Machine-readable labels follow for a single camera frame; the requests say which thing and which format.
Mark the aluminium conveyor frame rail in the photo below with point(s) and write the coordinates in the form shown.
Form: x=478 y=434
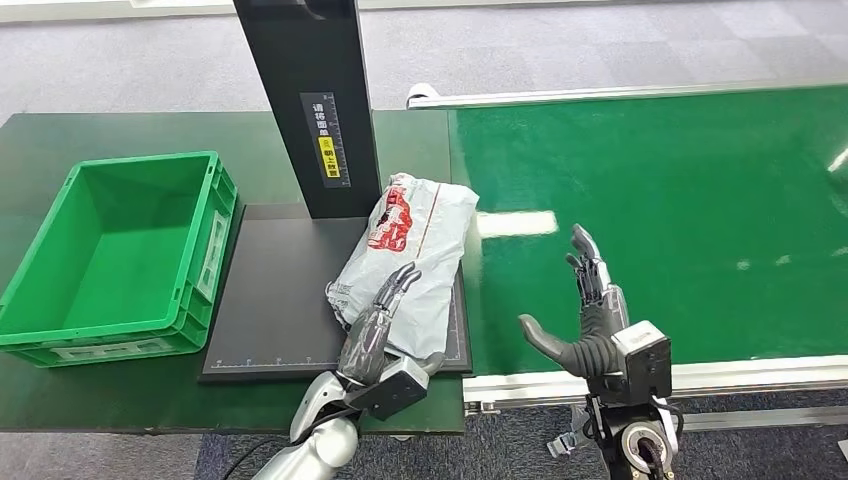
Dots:
x=762 y=374

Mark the black scanner column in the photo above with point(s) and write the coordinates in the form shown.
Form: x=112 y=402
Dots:
x=298 y=53

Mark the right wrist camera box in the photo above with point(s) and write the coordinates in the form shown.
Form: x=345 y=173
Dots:
x=642 y=361

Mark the grey plastic mailer package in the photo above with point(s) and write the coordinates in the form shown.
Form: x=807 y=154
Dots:
x=424 y=225

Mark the black scanner base plate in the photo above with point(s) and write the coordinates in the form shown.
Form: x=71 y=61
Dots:
x=278 y=298

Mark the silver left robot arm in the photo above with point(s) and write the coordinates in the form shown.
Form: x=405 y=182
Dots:
x=324 y=444

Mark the green plastic crate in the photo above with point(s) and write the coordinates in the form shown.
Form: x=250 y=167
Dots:
x=132 y=252

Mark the white conveyor roller end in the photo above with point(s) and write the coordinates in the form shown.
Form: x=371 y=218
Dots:
x=419 y=89

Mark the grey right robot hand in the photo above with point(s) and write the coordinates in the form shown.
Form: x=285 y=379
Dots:
x=593 y=351

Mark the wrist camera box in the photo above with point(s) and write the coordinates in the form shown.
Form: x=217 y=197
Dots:
x=642 y=361
x=391 y=391

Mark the green conveyor belt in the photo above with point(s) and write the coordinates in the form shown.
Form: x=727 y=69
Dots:
x=729 y=166

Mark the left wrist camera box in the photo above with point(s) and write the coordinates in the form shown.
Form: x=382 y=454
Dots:
x=391 y=391

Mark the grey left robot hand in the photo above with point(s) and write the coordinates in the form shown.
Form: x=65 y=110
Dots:
x=364 y=344

